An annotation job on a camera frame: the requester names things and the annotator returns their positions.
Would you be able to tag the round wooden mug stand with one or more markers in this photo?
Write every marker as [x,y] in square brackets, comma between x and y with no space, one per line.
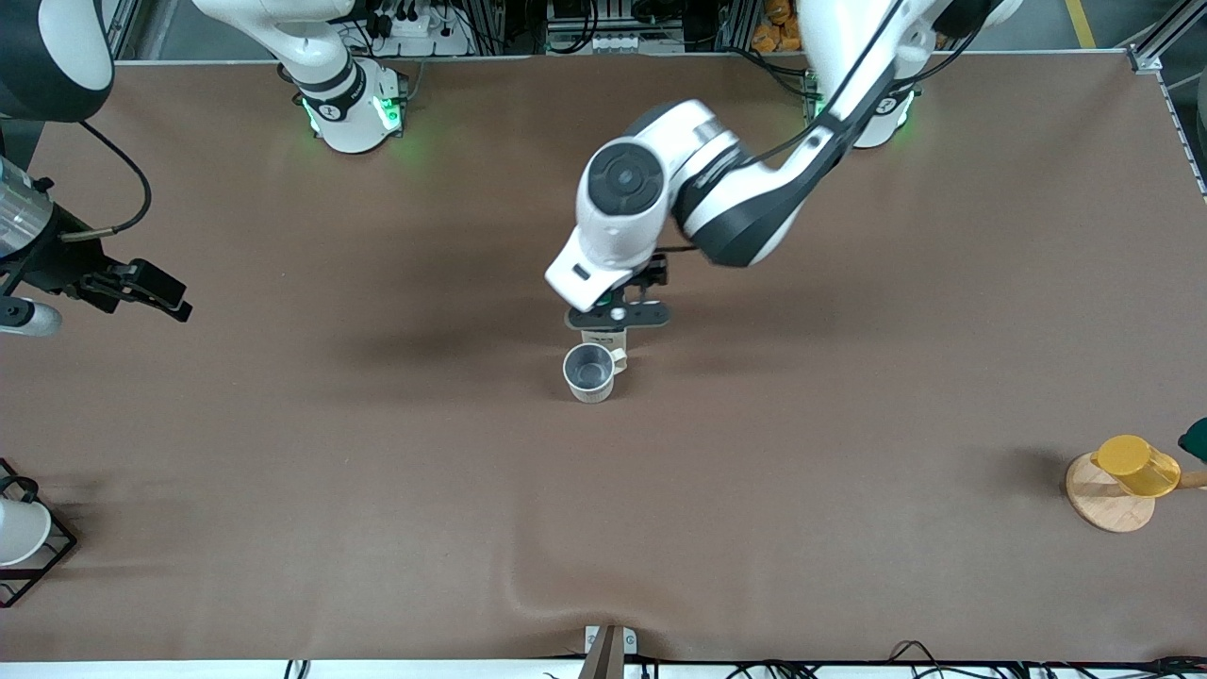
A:
[1108,505]

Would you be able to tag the white power strip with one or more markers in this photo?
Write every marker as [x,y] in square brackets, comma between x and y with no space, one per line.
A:
[420,28]

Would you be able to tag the beige mug with grey inside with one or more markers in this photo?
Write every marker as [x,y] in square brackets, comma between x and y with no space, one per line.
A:
[589,372]

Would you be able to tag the aluminium frame profile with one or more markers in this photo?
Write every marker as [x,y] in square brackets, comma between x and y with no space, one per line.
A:
[1160,42]

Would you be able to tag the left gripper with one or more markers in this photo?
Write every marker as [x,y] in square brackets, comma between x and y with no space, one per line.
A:
[653,272]

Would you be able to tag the blue and white milk carton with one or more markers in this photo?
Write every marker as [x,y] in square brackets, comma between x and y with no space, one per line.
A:
[603,338]

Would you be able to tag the yellow cup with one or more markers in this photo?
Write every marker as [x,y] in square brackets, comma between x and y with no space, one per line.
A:
[1136,464]

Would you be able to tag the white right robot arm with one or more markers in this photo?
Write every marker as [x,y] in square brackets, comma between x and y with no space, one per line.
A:
[349,113]

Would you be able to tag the bag of orange buns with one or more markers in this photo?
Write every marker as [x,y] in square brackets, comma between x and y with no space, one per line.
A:
[773,28]

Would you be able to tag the brown table mat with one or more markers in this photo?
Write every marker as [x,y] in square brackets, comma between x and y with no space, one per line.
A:
[603,490]

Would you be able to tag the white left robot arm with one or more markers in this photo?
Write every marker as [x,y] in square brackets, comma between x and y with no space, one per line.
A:
[622,179]

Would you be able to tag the white cup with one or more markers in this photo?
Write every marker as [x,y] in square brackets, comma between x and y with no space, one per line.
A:
[21,530]

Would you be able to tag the dark green cup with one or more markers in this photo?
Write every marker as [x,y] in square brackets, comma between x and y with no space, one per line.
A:
[1196,441]

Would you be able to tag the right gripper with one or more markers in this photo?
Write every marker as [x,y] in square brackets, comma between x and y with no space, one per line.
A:
[68,264]

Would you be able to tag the white terminal block strip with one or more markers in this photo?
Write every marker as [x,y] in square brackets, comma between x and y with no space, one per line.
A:
[613,42]

